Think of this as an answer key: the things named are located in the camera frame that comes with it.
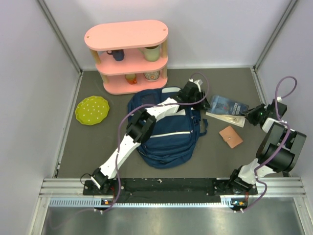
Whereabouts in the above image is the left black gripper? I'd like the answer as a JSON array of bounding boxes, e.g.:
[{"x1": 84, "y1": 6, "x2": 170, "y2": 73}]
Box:
[{"x1": 187, "y1": 90, "x2": 211, "y2": 110}]

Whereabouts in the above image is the blue Nineteen Eighty-Four book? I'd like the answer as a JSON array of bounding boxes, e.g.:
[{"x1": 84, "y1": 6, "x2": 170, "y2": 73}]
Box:
[{"x1": 205, "y1": 95, "x2": 249, "y2": 128}]

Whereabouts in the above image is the navy blue student backpack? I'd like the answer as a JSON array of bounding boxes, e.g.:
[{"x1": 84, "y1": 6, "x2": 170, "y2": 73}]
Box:
[{"x1": 128, "y1": 87, "x2": 208, "y2": 169}]

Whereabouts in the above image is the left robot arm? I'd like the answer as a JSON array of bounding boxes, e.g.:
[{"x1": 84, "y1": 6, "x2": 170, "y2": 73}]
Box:
[{"x1": 90, "y1": 79, "x2": 209, "y2": 194}]

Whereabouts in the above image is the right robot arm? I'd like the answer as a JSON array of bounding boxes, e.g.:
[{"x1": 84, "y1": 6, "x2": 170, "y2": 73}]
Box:
[{"x1": 226, "y1": 101, "x2": 307, "y2": 194}]

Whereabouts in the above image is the patterned ceramic bowl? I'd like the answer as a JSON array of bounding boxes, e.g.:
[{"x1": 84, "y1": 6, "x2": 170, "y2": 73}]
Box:
[{"x1": 144, "y1": 70, "x2": 160, "y2": 82}]

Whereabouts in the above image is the pale green mug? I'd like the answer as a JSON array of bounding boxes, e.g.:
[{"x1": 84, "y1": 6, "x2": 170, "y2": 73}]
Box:
[{"x1": 138, "y1": 45, "x2": 160, "y2": 62}]

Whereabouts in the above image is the small orange cup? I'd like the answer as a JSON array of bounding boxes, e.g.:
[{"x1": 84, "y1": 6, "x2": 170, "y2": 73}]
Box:
[{"x1": 125, "y1": 73, "x2": 137, "y2": 85}]

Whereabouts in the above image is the pink three-tier wooden shelf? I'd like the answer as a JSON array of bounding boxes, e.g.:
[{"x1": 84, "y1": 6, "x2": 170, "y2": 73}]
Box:
[{"x1": 84, "y1": 20, "x2": 169, "y2": 95}]

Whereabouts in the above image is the dark blue mug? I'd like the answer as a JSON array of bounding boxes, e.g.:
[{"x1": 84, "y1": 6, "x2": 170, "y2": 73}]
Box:
[{"x1": 106, "y1": 49, "x2": 125, "y2": 61}]

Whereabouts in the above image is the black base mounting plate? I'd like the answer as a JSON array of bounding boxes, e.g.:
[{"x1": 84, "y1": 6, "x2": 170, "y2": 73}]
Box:
[{"x1": 83, "y1": 178, "x2": 258, "y2": 196}]

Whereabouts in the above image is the green polka dot plate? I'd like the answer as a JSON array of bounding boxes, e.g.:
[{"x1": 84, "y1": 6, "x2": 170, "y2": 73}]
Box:
[{"x1": 74, "y1": 95, "x2": 110, "y2": 126}]

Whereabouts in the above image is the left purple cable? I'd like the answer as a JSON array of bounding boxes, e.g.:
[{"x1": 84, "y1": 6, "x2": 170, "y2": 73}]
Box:
[{"x1": 92, "y1": 72, "x2": 210, "y2": 213}]

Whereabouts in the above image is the aluminium frame rail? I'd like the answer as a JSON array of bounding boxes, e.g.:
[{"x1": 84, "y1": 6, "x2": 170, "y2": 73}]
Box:
[{"x1": 30, "y1": 177, "x2": 313, "y2": 235}]

